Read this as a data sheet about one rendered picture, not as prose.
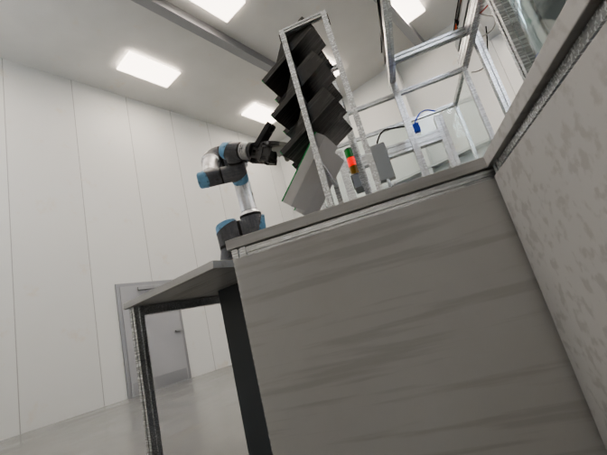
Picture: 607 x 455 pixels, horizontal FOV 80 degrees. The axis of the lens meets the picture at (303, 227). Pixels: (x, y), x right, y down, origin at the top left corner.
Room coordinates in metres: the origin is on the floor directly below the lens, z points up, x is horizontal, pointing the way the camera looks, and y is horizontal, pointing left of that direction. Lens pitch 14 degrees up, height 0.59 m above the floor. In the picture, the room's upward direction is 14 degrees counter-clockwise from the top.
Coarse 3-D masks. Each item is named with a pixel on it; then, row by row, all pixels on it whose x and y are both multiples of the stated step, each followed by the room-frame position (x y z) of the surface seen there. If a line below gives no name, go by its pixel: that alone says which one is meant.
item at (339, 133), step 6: (342, 120) 1.31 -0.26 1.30; (336, 126) 1.32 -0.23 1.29; (342, 126) 1.35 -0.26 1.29; (348, 126) 1.38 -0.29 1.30; (330, 132) 1.33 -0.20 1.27; (336, 132) 1.36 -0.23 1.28; (342, 132) 1.39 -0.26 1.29; (348, 132) 1.41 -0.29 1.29; (330, 138) 1.37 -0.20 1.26; (336, 138) 1.40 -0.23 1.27; (342, 138) 1.43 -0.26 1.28; (336, 144) 1.44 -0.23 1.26; (294, 162) 1.39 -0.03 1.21
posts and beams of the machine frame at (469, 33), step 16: (384, 0) 1.57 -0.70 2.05; (480, 0) 1.69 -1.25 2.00; (384, 16) 1.68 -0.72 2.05; (480, 16) 1.82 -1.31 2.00; (384, 32) 1.84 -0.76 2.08; (448, 32) 2.01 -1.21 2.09; (464, 32) 1.99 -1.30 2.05; (416, 48) 2.06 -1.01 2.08; (432, 48) 2.06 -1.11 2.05; (464, 48) 2.12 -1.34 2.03; (480, 48) 2.03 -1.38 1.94; (464, 64) 2.27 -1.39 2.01; (496, 80) 2.03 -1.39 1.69; (400, 96) 2.32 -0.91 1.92; (496, 96) 2.07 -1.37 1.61; (400, 112) 2.33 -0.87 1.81; (416, 144) 2.33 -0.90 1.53; (416, 160) 2.37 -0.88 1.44
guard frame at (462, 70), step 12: (456, 72) 2.27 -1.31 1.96; (468, 72) 2.25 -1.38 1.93; (420, 84) 2.33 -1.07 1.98; (468, 84) 2.26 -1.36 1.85; (456, 96) 2.60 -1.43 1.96; (360, 108) 2.43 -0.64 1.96; (444, 108) 2.76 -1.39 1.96; (456, 108) 2.74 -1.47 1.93; (480, 108) 2.26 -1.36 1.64; (372, 132) 2.90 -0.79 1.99; (492, 132) 2.25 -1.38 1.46; (324, 204) 2.53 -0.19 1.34
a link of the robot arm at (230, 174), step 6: (240, 162) 1.45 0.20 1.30; (222, 168) 1.46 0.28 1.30; (228, 168) 1.46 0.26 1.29; (234, 168) 1.45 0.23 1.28; (240, 168) 1.46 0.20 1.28; (246, 168) 1.49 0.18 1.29; (222, 174) 1.46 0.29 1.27; (228, 174) 1.46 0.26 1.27; (234, 174) 1.47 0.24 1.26; (240, 174) 1.48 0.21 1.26; (246, 174) 1.49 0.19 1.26; (228, 180) 1.48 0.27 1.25; (234, 180) 1.49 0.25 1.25; (240, 180) 1.49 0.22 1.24; (246, 180) 1.51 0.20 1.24
